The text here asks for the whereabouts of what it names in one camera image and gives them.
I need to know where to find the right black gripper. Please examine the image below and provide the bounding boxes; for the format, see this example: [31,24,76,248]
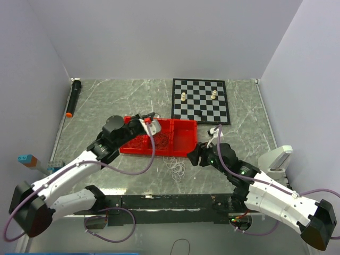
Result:
[186,139,230,175]

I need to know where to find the black thin cable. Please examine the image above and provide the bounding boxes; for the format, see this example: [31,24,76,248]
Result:
[150,113,172,151]

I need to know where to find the red thin cable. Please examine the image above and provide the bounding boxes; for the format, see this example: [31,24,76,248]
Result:
[124,134,149,149]

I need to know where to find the red three-compartment plastic tray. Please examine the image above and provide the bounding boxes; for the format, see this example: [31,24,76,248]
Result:
[120,118,198,158]

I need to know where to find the white thin cable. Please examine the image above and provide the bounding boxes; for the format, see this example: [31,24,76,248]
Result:
[163,156,186,183]

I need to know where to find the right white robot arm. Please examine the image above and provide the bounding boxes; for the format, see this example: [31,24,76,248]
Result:
[187,142,337,251]

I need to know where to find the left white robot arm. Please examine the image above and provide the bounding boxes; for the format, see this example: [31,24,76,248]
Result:
[9,112,162,237]

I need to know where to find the cream chess piece left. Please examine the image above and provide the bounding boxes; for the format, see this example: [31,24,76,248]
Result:
[181,92,186,101]

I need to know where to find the cream chess piece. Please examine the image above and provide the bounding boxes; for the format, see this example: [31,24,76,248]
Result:
[211,90,217,100]
[181,92,186,101]

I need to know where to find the white grey wedge object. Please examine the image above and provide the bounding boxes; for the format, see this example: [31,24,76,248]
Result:
[258,145,293,178]

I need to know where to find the black grey chessboard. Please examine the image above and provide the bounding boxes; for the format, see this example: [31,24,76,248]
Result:
[171,78,231,125]

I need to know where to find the cream chess piece right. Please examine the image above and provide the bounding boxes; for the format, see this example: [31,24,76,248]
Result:
[211,90,217,100]

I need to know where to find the black marker orange cap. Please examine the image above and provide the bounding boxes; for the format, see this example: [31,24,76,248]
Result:
[65,80,82,118]

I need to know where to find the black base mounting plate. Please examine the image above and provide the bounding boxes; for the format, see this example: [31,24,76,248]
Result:
[72,193,264,227]

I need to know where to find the blue stacked toy blocks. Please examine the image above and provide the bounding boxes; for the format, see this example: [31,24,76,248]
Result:
[47,160,65,173]

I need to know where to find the blue brown toy block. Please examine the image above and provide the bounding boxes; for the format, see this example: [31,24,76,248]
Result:
[18,154,48,174]

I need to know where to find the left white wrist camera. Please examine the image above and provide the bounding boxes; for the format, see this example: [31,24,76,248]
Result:
[139,119,162,137]

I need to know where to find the thin dark floor cable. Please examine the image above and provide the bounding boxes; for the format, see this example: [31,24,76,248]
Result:
[169,239,191,255]

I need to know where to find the aluminium frame rail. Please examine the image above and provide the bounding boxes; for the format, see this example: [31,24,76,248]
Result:
[14,215,82,253]

